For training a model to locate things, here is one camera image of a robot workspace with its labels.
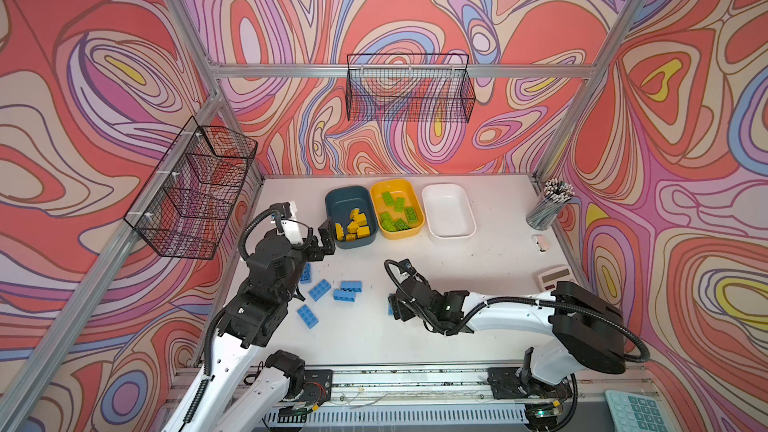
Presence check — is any pink white calculator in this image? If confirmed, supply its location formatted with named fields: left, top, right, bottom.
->
left=536, top=265, right=577, bottom=292

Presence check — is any yellow plastic bin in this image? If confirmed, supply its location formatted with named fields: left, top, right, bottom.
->
left=369, top=178, right=426, bottom=240

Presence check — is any cup of pens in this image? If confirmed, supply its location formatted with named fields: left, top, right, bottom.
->
left=526, top=179, right=574, bottom=231

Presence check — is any front aluminium rail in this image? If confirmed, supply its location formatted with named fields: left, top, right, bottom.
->
left=149, top=362, right=661, bottom=432

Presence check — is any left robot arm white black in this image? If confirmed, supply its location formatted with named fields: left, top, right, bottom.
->
left=163, top=202, right=336, bottom=431

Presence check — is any small pink eraser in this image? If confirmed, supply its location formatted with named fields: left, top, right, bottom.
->
left=532, top=234, right=550, bottom=253

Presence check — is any left wall wire basket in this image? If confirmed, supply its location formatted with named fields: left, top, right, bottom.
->
left=124, top=118, right=257, bottom=260

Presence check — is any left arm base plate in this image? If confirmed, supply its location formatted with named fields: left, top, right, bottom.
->
left=296, top=369, right=333, bottom=405

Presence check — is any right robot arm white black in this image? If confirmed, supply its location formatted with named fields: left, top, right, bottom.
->
left=384, top=259, right=651, bottom=388

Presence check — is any wall wire basket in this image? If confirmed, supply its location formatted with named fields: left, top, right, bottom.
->
left=124, top=118, right=257, bottom=260
left=345, top=52, right=476, bottom=123

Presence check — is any green lego plate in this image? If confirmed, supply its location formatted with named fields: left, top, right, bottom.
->
left=379, top=212, right=398, bottom=232

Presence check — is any white plastic bin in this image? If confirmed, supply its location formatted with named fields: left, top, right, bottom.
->
left=421, top=183, right=477, bottom=244

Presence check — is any yellow long lego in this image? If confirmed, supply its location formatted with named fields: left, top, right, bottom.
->
left=354, top=213, right=368, bottom=226

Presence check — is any teal calculator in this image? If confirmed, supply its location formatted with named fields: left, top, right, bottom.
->
left=605, top=390, right=674, bottom=432

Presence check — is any dark teal plastic bin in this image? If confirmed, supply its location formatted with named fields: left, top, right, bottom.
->
left=325, top=185, right=378, bottom=249

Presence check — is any back wall wire basket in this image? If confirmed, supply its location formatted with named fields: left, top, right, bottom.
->
left=345, top=52, right=476, bottom=123

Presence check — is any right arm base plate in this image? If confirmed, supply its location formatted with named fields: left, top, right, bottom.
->
left=487, top=367, right=573, bottom=400

